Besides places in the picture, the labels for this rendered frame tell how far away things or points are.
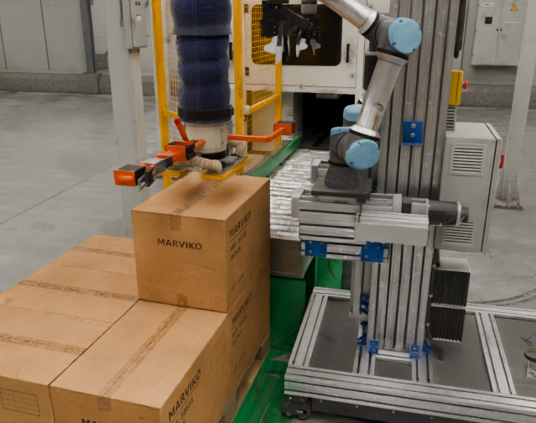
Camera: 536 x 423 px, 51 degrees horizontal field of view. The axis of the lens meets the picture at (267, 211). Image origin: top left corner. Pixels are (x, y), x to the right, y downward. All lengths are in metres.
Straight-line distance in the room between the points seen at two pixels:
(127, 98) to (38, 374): 2.15
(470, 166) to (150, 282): 1.36
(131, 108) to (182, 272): 1.73
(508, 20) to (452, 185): 9.11
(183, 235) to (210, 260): 0.15
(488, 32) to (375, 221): 9.33
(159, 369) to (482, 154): 1.43
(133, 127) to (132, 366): 2.09
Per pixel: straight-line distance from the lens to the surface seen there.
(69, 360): 2.12
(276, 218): 3.32
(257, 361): 2.92
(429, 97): 2.29
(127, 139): 3.83
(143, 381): 1.95
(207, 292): 2.27
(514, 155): 5.52
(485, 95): 11.51
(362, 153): 2.01
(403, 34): 2.01
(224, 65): 2.28
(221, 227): 2.13
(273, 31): 1.91
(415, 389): 2.48
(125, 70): 3.76
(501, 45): 11.33
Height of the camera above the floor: 1.68
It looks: 19 degrees down
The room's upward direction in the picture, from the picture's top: straight up
